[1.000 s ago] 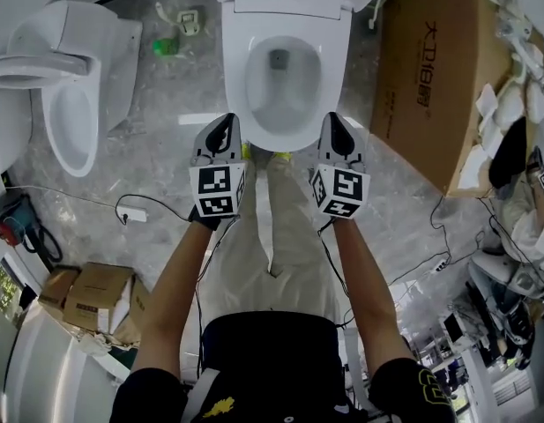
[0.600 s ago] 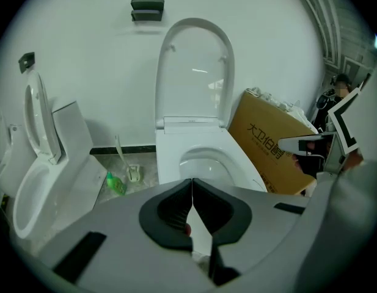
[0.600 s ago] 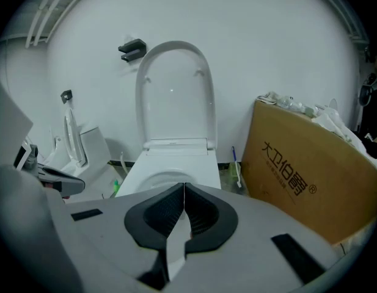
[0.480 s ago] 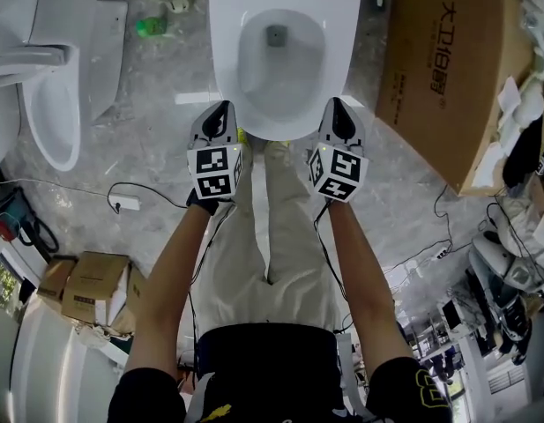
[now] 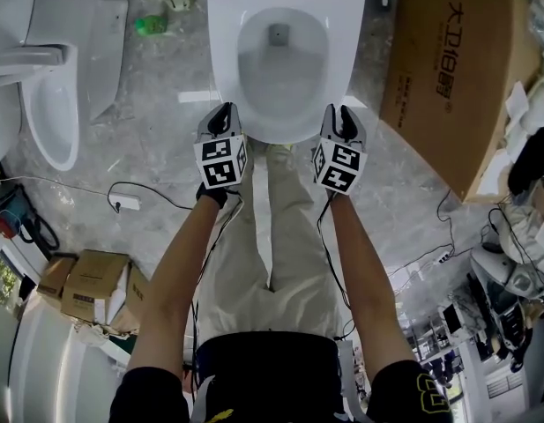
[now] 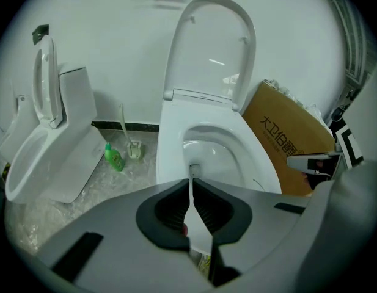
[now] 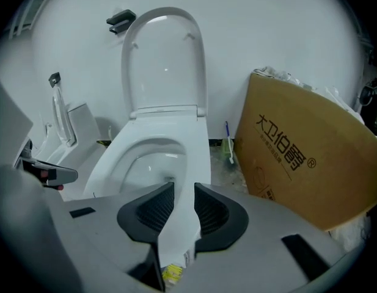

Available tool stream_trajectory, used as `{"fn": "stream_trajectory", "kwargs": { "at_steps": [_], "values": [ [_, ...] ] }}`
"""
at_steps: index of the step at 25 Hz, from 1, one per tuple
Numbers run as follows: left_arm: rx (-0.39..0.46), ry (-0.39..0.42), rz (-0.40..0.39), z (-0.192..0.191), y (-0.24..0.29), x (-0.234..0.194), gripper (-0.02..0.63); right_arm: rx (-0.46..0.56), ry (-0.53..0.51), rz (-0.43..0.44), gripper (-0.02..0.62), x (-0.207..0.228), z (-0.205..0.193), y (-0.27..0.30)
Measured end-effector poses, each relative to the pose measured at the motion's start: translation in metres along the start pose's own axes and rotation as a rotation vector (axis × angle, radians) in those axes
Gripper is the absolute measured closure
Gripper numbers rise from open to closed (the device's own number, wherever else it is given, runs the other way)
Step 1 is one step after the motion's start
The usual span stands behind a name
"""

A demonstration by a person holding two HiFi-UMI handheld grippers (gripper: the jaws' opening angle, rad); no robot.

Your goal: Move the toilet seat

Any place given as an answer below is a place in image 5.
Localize red and blue tool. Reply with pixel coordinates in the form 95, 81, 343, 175
0, 182, 62, 255

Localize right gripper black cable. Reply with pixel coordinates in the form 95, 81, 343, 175
316, 189, 354, 341

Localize white foam packing pieces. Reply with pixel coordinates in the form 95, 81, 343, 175
473, 79, 544, 202

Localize white toilet with tank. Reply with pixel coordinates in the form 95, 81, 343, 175
0, 0, 130, 173

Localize black power strip cable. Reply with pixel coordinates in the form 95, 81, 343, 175
0, 174, 196, 214

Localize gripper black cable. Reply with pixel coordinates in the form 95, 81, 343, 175
316, 189, 354, 341
190, 189, 245, 396

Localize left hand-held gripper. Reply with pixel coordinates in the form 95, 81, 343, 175
192, 101, 249, 191

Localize small brown cardboard box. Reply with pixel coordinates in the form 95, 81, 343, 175
36, 256, 78, 300
61, 249, 132, 326

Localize person's beige trousers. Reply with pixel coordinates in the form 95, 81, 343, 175
195, 141, 344, 343

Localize large brown cardboard box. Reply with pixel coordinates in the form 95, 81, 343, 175
378, 0, 544, 205

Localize white power strip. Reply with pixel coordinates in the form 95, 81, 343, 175
109, 193, 143, 212

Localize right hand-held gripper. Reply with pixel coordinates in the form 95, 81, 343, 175
311, 103, 369, 194

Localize white toilet with open bowl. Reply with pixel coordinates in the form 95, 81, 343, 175
206, 0, 369, 146

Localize green plastic bottle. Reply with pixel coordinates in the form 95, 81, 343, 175
134, 13, 170, 38

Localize white scooter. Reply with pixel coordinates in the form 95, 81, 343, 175
468, 243, 544, 372

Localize person's black shirt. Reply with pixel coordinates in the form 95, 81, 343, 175
108, 330, 453, 423

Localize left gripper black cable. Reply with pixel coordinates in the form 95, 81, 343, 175
190, 189, 245, 396

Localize black cloth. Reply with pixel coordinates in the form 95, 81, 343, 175
507, 121, 544, 196

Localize person's left forearm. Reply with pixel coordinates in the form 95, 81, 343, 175
127, 194, 228, 376

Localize person's left hand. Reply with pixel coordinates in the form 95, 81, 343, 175
196, 182, 229, 210

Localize person's right forearm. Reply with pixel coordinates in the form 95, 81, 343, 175
327, 189, 417, 376

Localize flat brown cardboard box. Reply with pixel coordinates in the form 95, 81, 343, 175
110, 265, 151, 332

